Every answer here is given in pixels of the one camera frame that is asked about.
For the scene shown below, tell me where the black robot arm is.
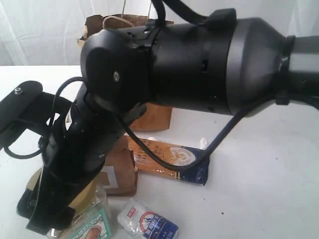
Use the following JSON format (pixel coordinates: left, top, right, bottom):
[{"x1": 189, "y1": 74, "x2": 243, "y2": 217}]
[{"x1": 17, "y1": 8, "x2": 319, "y2": 235}]

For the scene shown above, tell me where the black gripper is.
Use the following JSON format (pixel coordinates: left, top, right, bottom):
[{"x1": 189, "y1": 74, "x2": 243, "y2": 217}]
[{"x1": 16, "y1": 92, "x2": 125, "y2": 235}]

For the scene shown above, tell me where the brown paper bag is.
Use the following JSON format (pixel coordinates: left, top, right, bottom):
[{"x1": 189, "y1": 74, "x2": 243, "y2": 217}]
[{"x1": 77, "y1": 1, "x2": 172, "y2": 131}]

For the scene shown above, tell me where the small white foam piece right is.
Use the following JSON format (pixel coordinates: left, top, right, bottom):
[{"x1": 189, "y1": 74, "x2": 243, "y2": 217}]
[{"x1": 199, "y1": 137, "x2": 209, "y2": 150}]

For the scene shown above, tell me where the white backdrop curtain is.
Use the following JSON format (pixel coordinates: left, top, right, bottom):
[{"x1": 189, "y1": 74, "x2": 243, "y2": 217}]
[{"x1": 0, "y1": 0, "x2": 319, "y2": 66}]

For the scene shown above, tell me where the spaghetti packet blue and orange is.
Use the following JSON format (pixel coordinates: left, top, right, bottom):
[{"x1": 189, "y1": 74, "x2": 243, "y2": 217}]
[{"x1": 127, "y1": 135, "x2": 210, "y2": 186}]

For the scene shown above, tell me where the brown paper pouch orange label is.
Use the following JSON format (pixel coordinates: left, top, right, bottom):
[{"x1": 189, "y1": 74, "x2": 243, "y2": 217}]
[{"x1": 97, "y1": 135, "x2": 138, "y2": 197}]

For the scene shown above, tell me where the white blue sugar packet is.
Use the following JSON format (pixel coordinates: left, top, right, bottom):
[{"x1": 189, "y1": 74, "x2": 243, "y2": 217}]
[{"x1": 117, "y1": 198, "x2": 179, "y2": 239}]

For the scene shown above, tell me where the clear jar with gold lid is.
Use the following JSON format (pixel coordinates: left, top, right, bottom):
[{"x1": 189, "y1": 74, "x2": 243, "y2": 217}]
[{"x1": 38, "y1": 167, "x2": 112, "y2": 239}]

